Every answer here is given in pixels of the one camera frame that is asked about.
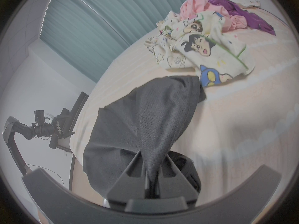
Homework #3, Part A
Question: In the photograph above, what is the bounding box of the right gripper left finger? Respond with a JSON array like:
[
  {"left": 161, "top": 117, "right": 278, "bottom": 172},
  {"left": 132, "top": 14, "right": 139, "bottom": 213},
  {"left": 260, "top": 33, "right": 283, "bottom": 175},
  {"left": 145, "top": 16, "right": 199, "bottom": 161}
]
[{"left": 107, "top": 149, "right": 148, "bottom": 206}]

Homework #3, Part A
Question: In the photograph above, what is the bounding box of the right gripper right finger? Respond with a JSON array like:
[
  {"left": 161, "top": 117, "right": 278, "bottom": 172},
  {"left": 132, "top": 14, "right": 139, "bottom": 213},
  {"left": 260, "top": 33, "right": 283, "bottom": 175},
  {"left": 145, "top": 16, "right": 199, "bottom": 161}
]
[{"left": 159, "top": 153, "right": 199, "bottom": 205}]

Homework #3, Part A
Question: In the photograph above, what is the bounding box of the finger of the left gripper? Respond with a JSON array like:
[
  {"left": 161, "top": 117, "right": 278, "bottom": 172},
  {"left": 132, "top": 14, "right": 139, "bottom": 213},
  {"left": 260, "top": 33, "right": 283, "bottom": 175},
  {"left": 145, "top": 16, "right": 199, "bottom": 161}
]
[
  {"left": 60, "top": 107, "right": 70, "bottom": 122},
  {"left": 49, "top": 134, "right": 59, "bottom": 150}
]

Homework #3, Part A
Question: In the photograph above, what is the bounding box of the black polo shirt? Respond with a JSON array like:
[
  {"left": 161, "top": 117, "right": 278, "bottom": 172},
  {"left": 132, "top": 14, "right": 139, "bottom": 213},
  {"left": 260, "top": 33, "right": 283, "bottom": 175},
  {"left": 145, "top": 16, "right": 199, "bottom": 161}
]
[{"left": 83, "top": 76, "right": 206, "bottom": 195}]

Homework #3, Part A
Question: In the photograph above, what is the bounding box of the bed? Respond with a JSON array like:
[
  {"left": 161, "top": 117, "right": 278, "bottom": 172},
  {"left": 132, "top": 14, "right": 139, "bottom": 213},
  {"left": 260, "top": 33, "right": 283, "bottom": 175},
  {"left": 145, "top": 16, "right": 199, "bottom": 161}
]
[{"left": 69, "top": 0, "right": 299, "bottom": 209}]

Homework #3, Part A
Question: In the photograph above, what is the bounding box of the blue-green curtain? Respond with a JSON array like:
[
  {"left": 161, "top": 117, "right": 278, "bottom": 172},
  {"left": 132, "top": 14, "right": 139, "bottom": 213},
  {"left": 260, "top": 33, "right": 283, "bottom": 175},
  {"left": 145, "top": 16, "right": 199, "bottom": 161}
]
[
  {"left": 50, "top": 0, "right": 207, "bottom": 39},
  {"left": 39, "top": 6, "right": 150, "bottom": 83}
]

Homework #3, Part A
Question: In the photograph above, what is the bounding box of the white printed garment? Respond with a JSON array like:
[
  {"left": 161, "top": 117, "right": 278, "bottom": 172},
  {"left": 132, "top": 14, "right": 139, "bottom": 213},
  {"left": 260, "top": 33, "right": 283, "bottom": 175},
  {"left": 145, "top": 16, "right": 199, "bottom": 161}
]
[{"left": 144, "top": 10, "right": 256, "bottom": 88}]

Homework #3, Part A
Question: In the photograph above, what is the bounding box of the pink garment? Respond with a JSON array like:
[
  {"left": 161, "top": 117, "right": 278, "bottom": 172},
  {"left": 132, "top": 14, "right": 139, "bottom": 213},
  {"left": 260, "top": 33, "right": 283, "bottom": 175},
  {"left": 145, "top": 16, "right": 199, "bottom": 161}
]
[{"left": 180, "top": 0, "right": 248, "bottom": 31}]

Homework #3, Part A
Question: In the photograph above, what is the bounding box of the purple garment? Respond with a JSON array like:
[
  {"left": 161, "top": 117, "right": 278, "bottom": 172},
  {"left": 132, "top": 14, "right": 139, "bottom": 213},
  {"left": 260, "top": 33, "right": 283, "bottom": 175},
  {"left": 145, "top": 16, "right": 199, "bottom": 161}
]
[{"left": 207, "top": 0, "right": 276, "bottom": 35}]

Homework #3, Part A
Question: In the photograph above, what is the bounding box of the white printed pillow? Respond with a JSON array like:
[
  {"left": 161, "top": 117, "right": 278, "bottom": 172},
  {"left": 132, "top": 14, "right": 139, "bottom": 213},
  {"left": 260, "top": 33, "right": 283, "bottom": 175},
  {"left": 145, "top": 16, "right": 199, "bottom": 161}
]
[{"left": 211, "top": 0, "right": 261, "bottom": 9}]

